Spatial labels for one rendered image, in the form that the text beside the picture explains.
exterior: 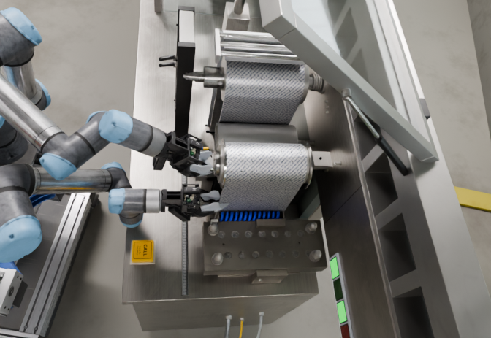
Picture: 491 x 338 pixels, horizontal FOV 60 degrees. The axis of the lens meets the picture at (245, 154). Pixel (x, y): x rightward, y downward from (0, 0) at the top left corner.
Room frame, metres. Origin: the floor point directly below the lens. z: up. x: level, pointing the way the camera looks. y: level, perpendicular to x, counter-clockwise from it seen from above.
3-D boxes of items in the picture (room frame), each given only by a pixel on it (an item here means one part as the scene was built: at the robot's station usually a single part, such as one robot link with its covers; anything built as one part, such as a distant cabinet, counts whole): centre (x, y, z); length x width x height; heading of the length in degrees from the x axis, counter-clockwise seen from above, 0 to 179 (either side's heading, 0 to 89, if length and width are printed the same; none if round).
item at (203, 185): (0.61, 0.11, 1.05); 0.06 x 0.05 x 0.31; 111
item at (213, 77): (0.81, 0.17, 1.33); 0.06 x 0.06 x 0.06; 21
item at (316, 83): (0.93, -0.13, 1.33); 0.07 x 0.07 x 0.07; 21
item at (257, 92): (0.76, -0.01, 1.16); 0.39 x 0.23 x 0.51; 21
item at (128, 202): (0.44, 0.29, 1.11); 0.11 x 0.08 x 0.09; 111
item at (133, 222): (0.45, 0.30, 1.01); 0.11 x 0.08 x 0.11; 46
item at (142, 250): (0.36, 0.22, 0.91); 0.07 x 0.07 x 0.02; 21
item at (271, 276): (0.40, -0.20, 0.96); 0.10 x 0.03 x 0.11; 111
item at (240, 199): (0.58, -0.08, 1.11); 0.23 x 0.01 x 0.18; 111
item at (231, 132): (0.74, -0.02, 1.17); 0.26 x 0.12 x 0.12; 111
